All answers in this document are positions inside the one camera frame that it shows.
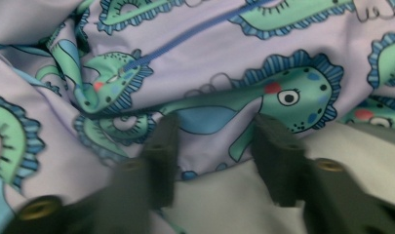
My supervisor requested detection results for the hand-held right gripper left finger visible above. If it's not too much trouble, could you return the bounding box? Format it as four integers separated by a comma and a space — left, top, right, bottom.
141, 112, 180, 210

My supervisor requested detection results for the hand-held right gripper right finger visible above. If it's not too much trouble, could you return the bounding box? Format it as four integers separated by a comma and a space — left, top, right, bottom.
251, 112, 309, 208

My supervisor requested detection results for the lilac seahorse print garment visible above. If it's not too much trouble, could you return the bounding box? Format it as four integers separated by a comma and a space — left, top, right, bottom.
0, 0, 395, 234

